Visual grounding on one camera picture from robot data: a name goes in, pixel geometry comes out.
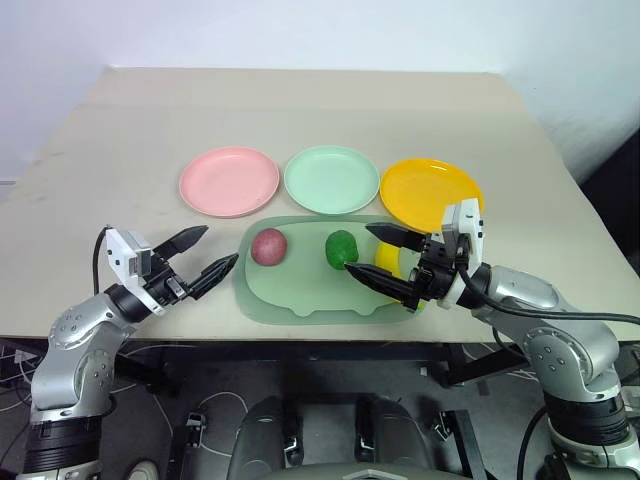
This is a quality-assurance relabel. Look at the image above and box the pink round plate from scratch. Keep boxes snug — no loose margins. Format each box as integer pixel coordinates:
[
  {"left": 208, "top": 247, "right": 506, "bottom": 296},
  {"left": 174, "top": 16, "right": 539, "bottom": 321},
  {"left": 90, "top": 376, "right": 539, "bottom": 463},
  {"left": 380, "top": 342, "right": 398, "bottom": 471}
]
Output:
[{"left": 179, "top": 145, "right": 281, "bottom": 220}]

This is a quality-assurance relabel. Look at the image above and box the yellow round plate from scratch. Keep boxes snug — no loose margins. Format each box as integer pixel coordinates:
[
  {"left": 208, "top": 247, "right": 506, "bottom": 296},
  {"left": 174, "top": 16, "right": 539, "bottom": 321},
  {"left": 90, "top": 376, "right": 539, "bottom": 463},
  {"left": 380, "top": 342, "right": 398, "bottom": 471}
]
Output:
[{"left": 379, "top": 157, "right": 486, "bottom": 234}]

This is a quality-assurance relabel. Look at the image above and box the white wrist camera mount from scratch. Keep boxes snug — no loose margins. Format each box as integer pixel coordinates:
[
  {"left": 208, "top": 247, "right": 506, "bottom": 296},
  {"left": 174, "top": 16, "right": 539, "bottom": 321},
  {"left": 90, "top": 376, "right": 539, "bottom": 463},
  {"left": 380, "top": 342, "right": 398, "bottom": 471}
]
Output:
[
  {"left": 438, "top": 197, "right": 487, "bottom": 309},
  {"left": 104, "top": 228, "right": 167, "bottom": 317}
]

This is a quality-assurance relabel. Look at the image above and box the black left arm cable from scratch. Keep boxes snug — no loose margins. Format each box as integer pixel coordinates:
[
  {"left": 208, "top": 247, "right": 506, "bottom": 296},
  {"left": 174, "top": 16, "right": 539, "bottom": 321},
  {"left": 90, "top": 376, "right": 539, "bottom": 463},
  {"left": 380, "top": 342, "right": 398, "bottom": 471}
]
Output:
[{"left": 91, "top": 225, "right": 111, "bottom": 294}]

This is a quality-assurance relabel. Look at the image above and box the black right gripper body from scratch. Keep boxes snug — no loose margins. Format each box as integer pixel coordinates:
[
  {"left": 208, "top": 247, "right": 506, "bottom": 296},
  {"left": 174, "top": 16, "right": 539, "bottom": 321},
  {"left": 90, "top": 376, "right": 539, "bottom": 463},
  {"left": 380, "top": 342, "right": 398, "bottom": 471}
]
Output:
[{"left": 401, "top": 231, "right": 472, "bottom": 312}]

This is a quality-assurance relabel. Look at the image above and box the yellow fruit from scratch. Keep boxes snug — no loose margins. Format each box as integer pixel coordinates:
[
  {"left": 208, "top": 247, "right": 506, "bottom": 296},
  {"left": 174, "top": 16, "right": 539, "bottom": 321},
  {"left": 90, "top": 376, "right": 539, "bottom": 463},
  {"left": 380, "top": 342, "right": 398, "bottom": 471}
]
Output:
[{"left": 374, "top": 241, "right": 429, "bottom": 310}]

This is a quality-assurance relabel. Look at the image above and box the light green round plate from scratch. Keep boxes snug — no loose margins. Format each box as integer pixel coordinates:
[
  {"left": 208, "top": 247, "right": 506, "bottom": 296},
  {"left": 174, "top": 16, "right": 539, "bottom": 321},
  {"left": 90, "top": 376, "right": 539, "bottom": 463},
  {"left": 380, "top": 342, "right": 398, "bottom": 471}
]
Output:
[{"left": 283, "top": 144, "right": 381, "bottom": 216}]

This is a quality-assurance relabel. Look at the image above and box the white floor cable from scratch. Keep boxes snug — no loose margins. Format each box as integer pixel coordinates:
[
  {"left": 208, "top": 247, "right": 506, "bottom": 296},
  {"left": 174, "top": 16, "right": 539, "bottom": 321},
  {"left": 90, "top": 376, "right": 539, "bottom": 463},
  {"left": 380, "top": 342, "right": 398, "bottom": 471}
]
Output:
[{"left": 158, "top": 390, "right": 251, "bottom": 451}]

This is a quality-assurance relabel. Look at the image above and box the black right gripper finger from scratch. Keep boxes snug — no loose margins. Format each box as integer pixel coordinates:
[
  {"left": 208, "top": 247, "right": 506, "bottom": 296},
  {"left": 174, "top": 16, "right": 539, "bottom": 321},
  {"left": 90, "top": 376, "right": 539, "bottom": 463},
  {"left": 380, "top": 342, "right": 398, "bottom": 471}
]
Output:
[
  {"left": 365, "top": 223, "right": 427, "bottom": 252},
  {"left": 344, "top": 262, "right": 415, "bottom": 305}
]

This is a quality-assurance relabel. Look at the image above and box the red round fruit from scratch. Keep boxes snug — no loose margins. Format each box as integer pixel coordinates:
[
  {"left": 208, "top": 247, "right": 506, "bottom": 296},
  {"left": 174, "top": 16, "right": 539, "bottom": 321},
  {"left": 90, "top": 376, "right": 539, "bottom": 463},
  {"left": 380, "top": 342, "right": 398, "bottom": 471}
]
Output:
[{"left": 250, "top": 227, "right": 289, "bottom": 267}]

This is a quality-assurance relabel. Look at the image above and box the green translucent tray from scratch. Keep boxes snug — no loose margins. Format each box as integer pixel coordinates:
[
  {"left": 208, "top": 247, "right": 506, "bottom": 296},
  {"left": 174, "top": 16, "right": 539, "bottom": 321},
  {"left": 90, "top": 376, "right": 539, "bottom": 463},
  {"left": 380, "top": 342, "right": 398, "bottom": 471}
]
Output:
[{"left": 234, "top": 214, "right": 431, "bottom": 327}]

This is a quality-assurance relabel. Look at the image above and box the black table frame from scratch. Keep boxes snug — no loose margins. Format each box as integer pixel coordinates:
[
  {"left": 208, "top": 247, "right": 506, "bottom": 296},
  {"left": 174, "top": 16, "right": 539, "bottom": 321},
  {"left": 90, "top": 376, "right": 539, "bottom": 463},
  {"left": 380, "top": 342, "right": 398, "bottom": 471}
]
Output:
[{"left": 0, "top": 337, "right": 526, "bottom": 397}]

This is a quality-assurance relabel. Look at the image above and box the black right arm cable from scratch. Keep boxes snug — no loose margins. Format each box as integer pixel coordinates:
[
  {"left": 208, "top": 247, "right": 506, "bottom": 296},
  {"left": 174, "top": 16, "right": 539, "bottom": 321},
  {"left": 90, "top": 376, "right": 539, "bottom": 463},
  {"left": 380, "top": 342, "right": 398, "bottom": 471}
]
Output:
[{"left": 458, "top": 267, "right": 640, "bottom": 327}]

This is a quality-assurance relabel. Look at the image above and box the green round fruit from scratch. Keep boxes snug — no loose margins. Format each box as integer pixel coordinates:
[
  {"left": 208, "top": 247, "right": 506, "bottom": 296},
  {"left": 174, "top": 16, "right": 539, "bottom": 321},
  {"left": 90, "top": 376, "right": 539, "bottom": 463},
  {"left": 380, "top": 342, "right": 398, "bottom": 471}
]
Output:
[{"left": 324, "top": 230, "right": 361, "bottom": 271}]

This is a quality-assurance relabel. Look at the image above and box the dark rounded shape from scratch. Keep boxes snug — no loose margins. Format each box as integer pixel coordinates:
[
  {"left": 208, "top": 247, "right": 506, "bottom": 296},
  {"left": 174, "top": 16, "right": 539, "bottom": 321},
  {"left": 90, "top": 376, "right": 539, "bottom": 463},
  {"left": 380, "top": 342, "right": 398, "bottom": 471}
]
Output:
[
  {"left": 228, "top": 395, "right": 302, "bottom": 480},
  {"left": 353, "top": 393, "right": 434, "bottom": 480}
]

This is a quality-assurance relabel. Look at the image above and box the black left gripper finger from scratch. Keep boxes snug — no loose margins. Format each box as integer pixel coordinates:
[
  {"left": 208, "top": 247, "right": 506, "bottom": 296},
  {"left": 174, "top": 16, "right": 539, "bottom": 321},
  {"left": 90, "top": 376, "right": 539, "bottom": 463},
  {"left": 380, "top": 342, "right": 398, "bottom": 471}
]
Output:
[
  {"left": 186, "top": 253, "right": 240, "bottom": 302},
  {"left": 153, "top": 225, "right": 209, "bottom": 262}
]

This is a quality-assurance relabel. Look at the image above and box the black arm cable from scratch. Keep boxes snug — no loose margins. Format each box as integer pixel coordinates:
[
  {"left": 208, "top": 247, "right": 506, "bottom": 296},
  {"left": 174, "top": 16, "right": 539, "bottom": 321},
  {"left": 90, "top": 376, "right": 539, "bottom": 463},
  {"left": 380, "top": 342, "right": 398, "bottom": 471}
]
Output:
[
  {"left": 458, "top": 267, "right": 640, "bottom": 327},
  {"left": 91, "top": 225, "right": 111, "bottom": 294}
]

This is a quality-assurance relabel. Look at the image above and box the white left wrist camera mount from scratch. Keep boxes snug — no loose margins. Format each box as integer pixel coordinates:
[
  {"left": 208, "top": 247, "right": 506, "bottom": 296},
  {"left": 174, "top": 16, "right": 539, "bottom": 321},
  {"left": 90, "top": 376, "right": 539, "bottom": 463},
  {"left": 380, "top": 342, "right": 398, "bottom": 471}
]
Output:
[{"left": 104, "top": 228, "right": 167, "bottom": 317}]

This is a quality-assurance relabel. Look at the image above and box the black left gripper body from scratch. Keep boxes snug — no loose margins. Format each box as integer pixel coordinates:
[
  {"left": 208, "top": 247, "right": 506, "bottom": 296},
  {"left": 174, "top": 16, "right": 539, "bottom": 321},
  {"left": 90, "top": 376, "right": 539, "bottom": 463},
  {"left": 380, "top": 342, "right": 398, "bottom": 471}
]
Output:
[{"left": 143, "top": 252, "right": 195, "bottom": 307}]

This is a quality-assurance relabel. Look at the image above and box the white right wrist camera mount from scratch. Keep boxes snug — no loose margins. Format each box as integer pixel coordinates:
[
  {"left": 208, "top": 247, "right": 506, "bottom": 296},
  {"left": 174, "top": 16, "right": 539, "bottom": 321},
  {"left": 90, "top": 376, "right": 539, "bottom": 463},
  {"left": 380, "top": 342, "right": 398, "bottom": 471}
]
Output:
[{"left": 438, "top": 197, "right": 487, "bottom": 309}]

